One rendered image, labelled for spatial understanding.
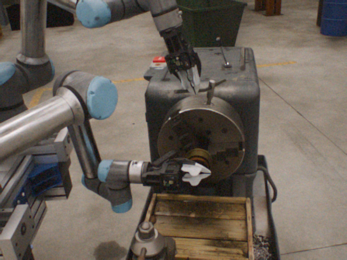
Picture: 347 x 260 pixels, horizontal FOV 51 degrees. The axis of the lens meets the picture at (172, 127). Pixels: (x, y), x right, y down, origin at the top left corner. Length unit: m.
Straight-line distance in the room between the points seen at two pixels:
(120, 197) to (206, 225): 0.30
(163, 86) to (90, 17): 0.57
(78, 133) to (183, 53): 0.44
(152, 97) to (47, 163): 0.47
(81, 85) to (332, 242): 2.00
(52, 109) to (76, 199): 2.07
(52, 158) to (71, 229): 1.33
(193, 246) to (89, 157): 0.45
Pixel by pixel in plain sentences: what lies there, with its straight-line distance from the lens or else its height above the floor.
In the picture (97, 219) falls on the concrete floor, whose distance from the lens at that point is 2.74.
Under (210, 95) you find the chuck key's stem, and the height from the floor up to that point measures 1.27.
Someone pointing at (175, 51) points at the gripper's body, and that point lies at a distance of 1.00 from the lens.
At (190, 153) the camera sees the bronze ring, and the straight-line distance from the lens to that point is 1.21.
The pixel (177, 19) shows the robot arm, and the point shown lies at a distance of 1.01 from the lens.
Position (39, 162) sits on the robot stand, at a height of 1.03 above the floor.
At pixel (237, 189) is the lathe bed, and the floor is 0.86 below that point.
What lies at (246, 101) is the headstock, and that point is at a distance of 1.39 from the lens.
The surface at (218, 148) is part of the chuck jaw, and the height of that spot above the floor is 1.10.
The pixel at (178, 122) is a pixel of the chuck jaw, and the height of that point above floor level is 1.20.
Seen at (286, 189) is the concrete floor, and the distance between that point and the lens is 2.96.
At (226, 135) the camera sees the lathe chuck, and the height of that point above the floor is 1.13.
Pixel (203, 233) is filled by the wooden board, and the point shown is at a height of 0.88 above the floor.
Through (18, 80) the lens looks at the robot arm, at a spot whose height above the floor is 1.34.
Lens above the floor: 1.74
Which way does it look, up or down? 27 degrees down
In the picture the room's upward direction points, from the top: 4 degrees counter-clockwise
